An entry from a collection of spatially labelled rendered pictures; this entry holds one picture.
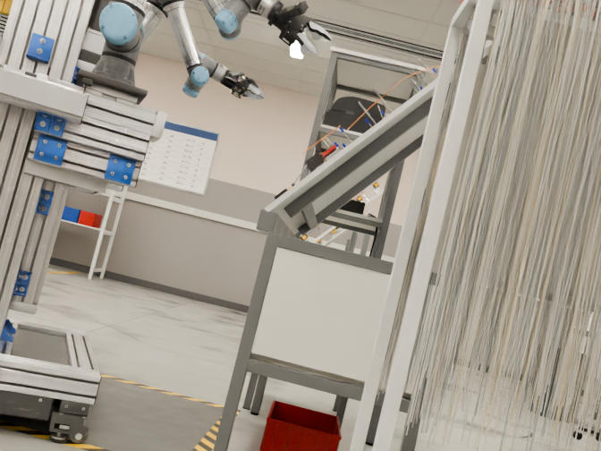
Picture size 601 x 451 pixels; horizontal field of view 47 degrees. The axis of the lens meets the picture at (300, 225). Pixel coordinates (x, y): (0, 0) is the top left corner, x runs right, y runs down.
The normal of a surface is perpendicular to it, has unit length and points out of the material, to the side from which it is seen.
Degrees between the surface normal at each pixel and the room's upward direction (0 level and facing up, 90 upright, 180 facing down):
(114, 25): 98
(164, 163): 90
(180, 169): 90
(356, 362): 90
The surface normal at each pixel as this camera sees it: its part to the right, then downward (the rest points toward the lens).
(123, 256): 0.01, -0.07
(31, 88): 0.35, 0.02
